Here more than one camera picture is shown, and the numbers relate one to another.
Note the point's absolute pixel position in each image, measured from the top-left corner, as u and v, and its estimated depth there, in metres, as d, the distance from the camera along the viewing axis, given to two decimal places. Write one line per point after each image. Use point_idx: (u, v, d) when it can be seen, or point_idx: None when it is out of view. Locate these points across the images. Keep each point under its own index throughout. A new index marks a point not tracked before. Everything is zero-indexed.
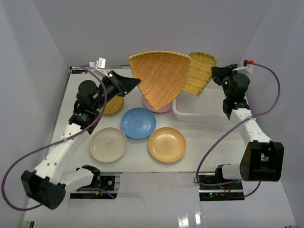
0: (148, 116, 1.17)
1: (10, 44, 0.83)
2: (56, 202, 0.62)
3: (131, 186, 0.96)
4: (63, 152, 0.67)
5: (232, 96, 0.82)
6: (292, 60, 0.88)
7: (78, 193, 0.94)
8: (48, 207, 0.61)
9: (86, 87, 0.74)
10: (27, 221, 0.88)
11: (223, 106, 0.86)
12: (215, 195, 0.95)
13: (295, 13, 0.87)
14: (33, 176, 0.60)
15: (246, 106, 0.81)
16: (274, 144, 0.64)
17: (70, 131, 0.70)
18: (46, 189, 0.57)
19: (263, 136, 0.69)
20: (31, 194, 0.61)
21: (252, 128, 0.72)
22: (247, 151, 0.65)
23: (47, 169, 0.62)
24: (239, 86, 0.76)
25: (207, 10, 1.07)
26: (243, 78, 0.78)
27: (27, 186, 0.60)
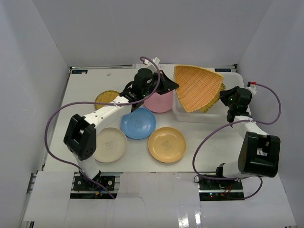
0: (148, 116, 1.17)
1: (9, 44, 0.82)
2: (85, 154, 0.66)
3: (131, 186, 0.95)
4: (110, 112, 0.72)
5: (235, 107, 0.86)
6: (293, 60, 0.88)
7: (78, 193, 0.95)
8: (81, 152, 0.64)
9: (145, 71, 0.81)
10: (27, 221, 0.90)
11: (227, 116, 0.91)
12: (215, 195, 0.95)
13: (296, 13, 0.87)
14: (82, 119, 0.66)
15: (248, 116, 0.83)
16: (270, 137, 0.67)
17: (119, 100, 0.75)
18: (90, 134, 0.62)
19: (261, 131, 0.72)
20: (73, 135, 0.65)
21: (251, 126, 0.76)
22: (244, 141, 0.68)
23: (94, 119, 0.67)
24: (242, 96, 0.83)
25: (208, 10, 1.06)
26: (246, 90, 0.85)
27: (73, 126, 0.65)
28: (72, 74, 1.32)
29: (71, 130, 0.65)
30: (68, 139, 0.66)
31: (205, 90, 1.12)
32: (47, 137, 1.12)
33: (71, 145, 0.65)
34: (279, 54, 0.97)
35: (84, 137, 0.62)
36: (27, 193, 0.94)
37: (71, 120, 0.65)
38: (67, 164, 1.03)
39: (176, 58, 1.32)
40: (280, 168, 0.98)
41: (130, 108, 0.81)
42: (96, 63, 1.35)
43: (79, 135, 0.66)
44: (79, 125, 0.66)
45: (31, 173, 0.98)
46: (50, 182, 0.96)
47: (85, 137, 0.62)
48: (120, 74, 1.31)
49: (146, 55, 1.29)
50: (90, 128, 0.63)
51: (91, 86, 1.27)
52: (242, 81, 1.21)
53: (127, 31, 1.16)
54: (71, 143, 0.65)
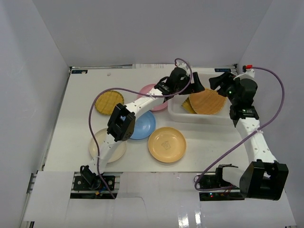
0: (148, 116, 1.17)
1: (9, 44, 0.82)
2: (124, 137, 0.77)
3: (131, 186, 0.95)
4: (148, 102, 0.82)
5: (240, 103, 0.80)
6: (293, 61, 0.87)
7: (78, 193, 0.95)
8: (120, 136, 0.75)
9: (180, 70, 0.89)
10: (27, 221, 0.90)
11: (230, 113, 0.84)
12: (215, 195, 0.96)
13: (296, 13, 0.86)
14: (124, 109, 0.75)
15: (254, 115, 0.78)
16: (278, 165, 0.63)
17: (154, 92, 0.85)
18: (130, 121, 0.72)
19: (268, 156, 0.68)
20: (115, 120, 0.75)
21: (258, 144, 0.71)
22: (249, 168, 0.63)
23: (133, 108, 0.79)
24: (246, 91, 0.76)
25: (208, 10, 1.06)
26: (251, 83, 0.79)
27: (116, 113, 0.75)
28: (72, 74, 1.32)
29: (115, 115, 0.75)
30: (111, 123, 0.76)
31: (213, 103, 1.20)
32: (47, 137, 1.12)
33: (113, 128, 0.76)
34: (279, 54, 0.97)
35: (125, 123, 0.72)
36: (27, 193, 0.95)
37: (115, 108, 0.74)
38: (67, 164, 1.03)
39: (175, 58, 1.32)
40: None
41: (162, 99, 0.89)
42: (96, 63, 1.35)
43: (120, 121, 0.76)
44: (121, 113, 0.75)
45: (31, 173, 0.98)
46: (50, 182, 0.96)
47: (126, 123, 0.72)
48: (120, 74, 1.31)
49: (146, 55, 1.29)
50: (131, 115, 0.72)
51: (91, 86, 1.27)
52: None
53: (127, 31, 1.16)
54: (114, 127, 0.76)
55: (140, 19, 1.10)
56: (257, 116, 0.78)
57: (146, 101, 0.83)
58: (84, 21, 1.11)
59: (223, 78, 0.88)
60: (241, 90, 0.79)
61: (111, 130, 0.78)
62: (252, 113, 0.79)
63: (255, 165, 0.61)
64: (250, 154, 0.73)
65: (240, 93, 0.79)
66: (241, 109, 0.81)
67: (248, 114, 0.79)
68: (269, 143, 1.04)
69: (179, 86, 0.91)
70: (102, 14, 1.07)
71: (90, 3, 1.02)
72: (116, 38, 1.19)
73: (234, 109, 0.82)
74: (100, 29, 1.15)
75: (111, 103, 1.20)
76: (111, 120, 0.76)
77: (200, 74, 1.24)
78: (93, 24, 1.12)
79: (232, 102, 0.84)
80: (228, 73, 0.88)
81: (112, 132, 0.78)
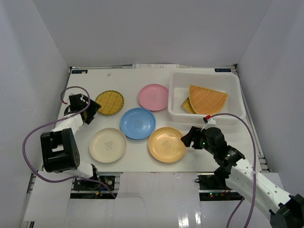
0: (148, 116, 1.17)
1: (8, 44, 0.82)
2: (76, 161, 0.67)
3: (131, 186, 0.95)
4: (71, 120, 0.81)
5: (219, 149, 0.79)
6: (292, 60, 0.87)
7: (78, 193, 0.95)
8: (69, 156, 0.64)
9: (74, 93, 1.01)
10: (27, 222, 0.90)
11: (218, 163, 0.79)
12: (215, 195, 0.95)
13: (295, 13, 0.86)
14: (52, 134, 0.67)
15: (240, 154, 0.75)
16: (296, 198, 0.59)
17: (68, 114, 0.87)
18: (70, 133, 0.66)
19: (281, 192, 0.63)
20: (47, 154, 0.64)
21: (266, 186, 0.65)
22: (278, 218, 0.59)
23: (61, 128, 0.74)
24: (216, 137, 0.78)
25: (208, 9, 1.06)
26: (216, 128, 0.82)
27: (47, 144, 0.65)
28: (72, 74, 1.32)
29: (47, 148, 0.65)
30: (51, 159, 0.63)
31: (213, 104, 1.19)
32: None
33: (60, 158, 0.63)
34: (278, 53, 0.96)
35: (65, 138, 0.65)
36: (27, 193, 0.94)
37: (42, 140, 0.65)
38: None
39: (175, 58, 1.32)
40: (280, 168, 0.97)
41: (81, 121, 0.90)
42: (96, 63, 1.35)
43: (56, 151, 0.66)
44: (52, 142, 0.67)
45: (31, 173, 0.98)
46: (51, 182, 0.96)
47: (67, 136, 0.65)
48: (120, 74, 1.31)
49: (146, 55, 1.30)
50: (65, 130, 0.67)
51: (91, 87, 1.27)
52: (238, 84, 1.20)
53: (127, 31, 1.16)
54: (59, 157, 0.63)
55: (139, 19, 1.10)
56: (242, 154, 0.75)
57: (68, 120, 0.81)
58: (83, 21, 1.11)
59: (194, 132, 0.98)
60: (212, 139, 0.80)
61: (54, 167, 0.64)
62: (237, 154, 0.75)
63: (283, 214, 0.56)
64: (265, 201, 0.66)
65: (212, 142, 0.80)
66: (225, 155, 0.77)
67: (234, 157, 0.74)
68: (269, 144, 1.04)
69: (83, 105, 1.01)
70: (101, 13, 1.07)
71: (89, 3, 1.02)
72: (116, 38, 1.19)
73: (220, 157, 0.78)
74: (100, 29, 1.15)
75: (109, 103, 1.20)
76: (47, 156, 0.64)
77: (200, 74, 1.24)
78: (92, 24, 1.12)
79: (212, 153, 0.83)
80: (192, 127, 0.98)
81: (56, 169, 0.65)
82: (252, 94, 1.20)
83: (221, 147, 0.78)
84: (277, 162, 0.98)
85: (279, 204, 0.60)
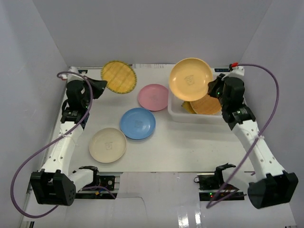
0: (148, 116, 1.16)
1: (9, 44, 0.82)
2: (71, 198, 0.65)
3: (131, 186, 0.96)
4: (65, 145, 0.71)
5: (231, 102, 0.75)
6: (292, 60, 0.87)
7: (78, 193, 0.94)
8: (62, 200, 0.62)
9: (74, 84, 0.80)
10: (27, 221, 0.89)
11: (223, 116, 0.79)
12: (215, 195, 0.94)
13: (294, 13, 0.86)
14: (42, 174, 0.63)
15: (250, 116, 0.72)
16: (287, 175, 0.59)
17: (66, 128, 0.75)
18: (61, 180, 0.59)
19: (274, 164, 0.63)
20: (41, 194, 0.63)
21: (262, 154, 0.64)
22: (259, 185, 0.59)
23: (54, 164, 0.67)
24: (235, 89, 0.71)
25: (208, 10, 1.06)
26: (238, 80, 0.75)
27: (38, 188, 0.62)
28: None
29: (40, 190, 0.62)
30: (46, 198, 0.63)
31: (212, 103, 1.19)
32: (47, 137, 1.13)
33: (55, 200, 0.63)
34: (278, 54, 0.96)
35: (56, 185, 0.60)
36: (27, 194, 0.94)
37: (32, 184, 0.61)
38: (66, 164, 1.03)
39: (175, 58, 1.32)
40: None
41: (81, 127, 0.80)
42: (96, 63, 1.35)
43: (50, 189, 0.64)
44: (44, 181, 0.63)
45: None
46: None
47: (58, 185, 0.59)
48: None
49: (146, 55, 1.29)
50: (56, 176, 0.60)
51: None
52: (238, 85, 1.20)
53: (127, 32, 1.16)
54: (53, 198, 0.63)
55: (139, 19, 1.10)
56: (253, 115, 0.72)
57: (64, 144, 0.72)
58: (83, 21, 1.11)
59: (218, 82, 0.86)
60: (229, 89, 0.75)
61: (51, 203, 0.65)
62: (248, 114, 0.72)
63: (268, 183, 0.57)
64: (254, 164, 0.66)
65: (228, 92, 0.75)
66: (235, 110, 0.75)
67: (243, 116, 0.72)
68: (269, 144, 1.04)
69: (86, 98, 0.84)
70: (101, 14, 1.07)
71: (89, 3, 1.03)
72: (116, 38, 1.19)
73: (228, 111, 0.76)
74: (100, 30, 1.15)
75: (119, 79, 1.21)
76: (42, 196, 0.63)
77: None
78: (92, 24, 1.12)
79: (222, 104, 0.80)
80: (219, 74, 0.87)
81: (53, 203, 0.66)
82: (252, 94, 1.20)
83: (234, 100, 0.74)
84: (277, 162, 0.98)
85: (266, 174, 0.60)
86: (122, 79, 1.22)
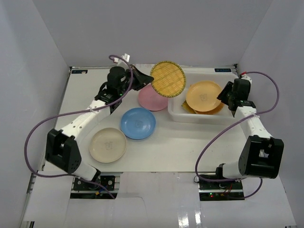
0: (148, 116, 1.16)
1: (9, 44, 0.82)
2: (71, 167, 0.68)
3: (131, 186, 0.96)
4: (89, 118, 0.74)
5: (238, 95, 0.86)
6: (292, 60, 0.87)
7: (78, 193, 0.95)
8: (66, 166, 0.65)
9: (118, 71, 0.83)
10: (27, 221, 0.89)
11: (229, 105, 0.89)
12: (215, 195, 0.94)
13: (294, 13, 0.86)
14: (60, 134, 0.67)
15: (252, 105, 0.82)
16: (274, 140, 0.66)
17: (95, 104, 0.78)
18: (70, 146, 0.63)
19: (265, 133, 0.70)
20: (49, 153, 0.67)
21: (255, 126, 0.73)
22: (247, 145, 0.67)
23: (72, 130, 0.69)
24: (241, 83, 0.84)
25: (208, 10, 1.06)
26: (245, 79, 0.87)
27: (50, 144, 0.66)
28: (72, 74, 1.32)
29: (51, 146, 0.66)
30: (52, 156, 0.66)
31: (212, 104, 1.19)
32: None
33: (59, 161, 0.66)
34: (278, 54, 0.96)
35: (66, 149, 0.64)
36: (27, 193, 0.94)
37: (48, 136, 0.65)
38: None
39: (175, 58, 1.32)
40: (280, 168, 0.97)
41: (109, 109, 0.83)
42: (96, 63, 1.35)
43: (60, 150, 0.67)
44: (58, 140, 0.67)
45: (31, 173, 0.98)
46: (51, 181, 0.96)
47: (67, 149, 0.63)
48: None
49: (146, 55, 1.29)
50: (68, 142, 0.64)
51: (91, 87, 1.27)
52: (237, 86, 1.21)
53: (127, 32, 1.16)
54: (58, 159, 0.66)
55: (139, 19, 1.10)
56: (254, 105, 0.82)
57: (87, 117, 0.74)
58: (83, 21, 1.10)
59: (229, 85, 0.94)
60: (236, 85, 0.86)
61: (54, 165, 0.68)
62: (250, 104, 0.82)
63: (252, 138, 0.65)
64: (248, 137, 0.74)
65: (236, 87, 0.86)
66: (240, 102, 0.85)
67: (246, 104, 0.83)
68: None
69: (123, 87, 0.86)
70: (101, 13, 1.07)
71: (89, 3, 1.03)
72: (116, 37, 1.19)
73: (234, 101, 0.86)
74: (100, 29, 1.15)
75: (168, 81, 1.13)
76: (51, 153, 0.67)
77: (200, 74, 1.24)
78: (92, 24, 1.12)
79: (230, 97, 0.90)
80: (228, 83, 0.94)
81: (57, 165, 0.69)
82: (252, 94, 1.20)
83: (241, 93, 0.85)
84: None
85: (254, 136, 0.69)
86: (170, 82, 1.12)
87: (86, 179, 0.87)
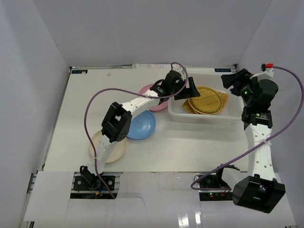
0: (148, 116, 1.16)
1: (9, 44, 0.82)
2: (118, 137, 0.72)
3: (131, 186, 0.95)
4: (144, 102, 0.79)
5: (256, 105, 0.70)
6: (292, 60, 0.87)
7: (78, 193, 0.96)
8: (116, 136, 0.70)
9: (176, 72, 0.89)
10: (27, 221, 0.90)
11: (242, 113, 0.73)
12: (215, 195, 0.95)
13: (295, 13, 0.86)
14: (120, 107, 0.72)
15: (268, 122, 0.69)
16: (274, 184, 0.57)
17: (150, 93, 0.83)
18: (127, 118, 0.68)
19: (268, 172, 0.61)
20: (106, 119, 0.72)
21: (261, 158, 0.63)
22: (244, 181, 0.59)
23: (130, 107, 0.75)
24: (264, 93, 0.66)
25: (208, 9, 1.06)
26: (272, 85, 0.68)
27: (109, 112, 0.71)
28: (72, 74, 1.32)
29: (109, 113, 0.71)
30: (107, 122, 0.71)
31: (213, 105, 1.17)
32: (47, 137, 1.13)
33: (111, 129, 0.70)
34: (278, 54, 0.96)
35: (122, 120, 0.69)
36: (27, 193, 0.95)
37: (111, 106, 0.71)
38: (66, 164, 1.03)
39: (175, 58, 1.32)
40: (280, 168, 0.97)
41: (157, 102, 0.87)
42: (96, 63, 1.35)
43: (115, 120, 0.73)
44: (116, 112, 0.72)
45: (31, 173, 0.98)
46: (51, 181, 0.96)
47: (123, 120, 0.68)
48: (120, 74, 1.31)
49: (146, 55, 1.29)
50: (127, 114, 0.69)
51: (91, 87, 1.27)
52: None
53: (127, 32, 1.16)
54: (111, 127, 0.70)
55: (139, 19, 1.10)
56: (271, 123, 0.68)
57: (142, 100, 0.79)
58: (83, 21, 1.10)
59: (242, 76, 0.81)
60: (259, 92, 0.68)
61: (104, 132, 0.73)
62: (267, 120, 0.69)
63: (251, 181, 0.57)
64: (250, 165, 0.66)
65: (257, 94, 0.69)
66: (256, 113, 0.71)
67: (262, 120, 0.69)
68: None
69: (175, 89, 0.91)
70: (101, 13, 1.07)
71: (89, 3, 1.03)
72: (116, 37, 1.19)
73: (249, 111, 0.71)
74: (100, 29, 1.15)
75: (206, 102, 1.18)
76: (107, 119, 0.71)
77: (200, 74, 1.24)
78: (92, 24, 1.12)
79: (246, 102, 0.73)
80: (242, 69, 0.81)
81: (106, 133, 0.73)
82: None
83: (261, 105, 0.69)
84: (276, 162, 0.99)
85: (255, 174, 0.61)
86: (208, 104, 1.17)
87: (97, 167, 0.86)
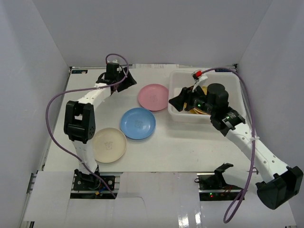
0: (147, 116, 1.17)
1: (9, 44, 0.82)
2: (90, 134, 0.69)
3: (131, 186, 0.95)
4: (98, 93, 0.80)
5: (218, 110, 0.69)
6: (292, 60, 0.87)
7: (78, 193, 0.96)
8: (86, 132, 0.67)
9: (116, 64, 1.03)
10: (27, 221, 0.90)
11: (213, 124, 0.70)
12: (215, 195, 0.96)
13: (295, 13, 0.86)
14: (77, 104, 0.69)
15: (239, 117, 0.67)
16: (293, 171, 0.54)
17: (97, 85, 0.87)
18: (90, 111, 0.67)
19: (279, 164, 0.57)
20: (68, 122, 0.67)
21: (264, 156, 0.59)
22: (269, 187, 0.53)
23: (87, 99, 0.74)
24: (221, 96, 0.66)
25: (208, 9, 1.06)
26: (220, 87, 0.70)
27: (69, 113, 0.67)
28: (72, 74, 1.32)
29: (70, 115, 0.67)
30: (71, 125, 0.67)
31: None
32: (47, 137, 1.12)
33: (79, 128, 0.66)
34: (278, 53, 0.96)
35: (86, 115, 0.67)
36: (27, 193, 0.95)
37: (67, 107, 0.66)
38: (66, 164, 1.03)
39: (175, 58, 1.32)
40: None
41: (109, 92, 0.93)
42: (96, 63, 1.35)
43: (77, 120, 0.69)
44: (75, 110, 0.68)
45: (31, 173, 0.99)
46: (51, 181, 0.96)
47: (87, 115, 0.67)
48: None
49: (146, 54, 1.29)
50: (87, 107, 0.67)
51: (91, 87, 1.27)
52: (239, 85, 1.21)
53: (127, 32, 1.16)
54: (77, 127, 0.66)
55: (139, 19, 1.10)
56: (242, 118, 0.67)
57: (96, 92, 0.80)
58: (83, 21, 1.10)
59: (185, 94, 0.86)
60: (213, 97, 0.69)
61: (72, 136, 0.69)
62: (237, 116, 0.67)
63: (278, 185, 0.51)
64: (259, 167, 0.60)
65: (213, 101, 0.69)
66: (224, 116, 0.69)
67: (234, 118, 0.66)
68: (269, 144, 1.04)
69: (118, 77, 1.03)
70: (101, 13, 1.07)
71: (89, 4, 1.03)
72: (116, 37, 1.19)
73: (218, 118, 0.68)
74: (99, 29, 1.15)
75: None
76: (70, 123, 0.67)
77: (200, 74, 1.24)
78: (92, 24, 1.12)
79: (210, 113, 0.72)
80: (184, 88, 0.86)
81: (75, 137, 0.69)
82: (252, 95, 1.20)
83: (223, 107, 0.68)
84: None
85: (273, 174, 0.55)
86: None
87: (90, 169, 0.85)
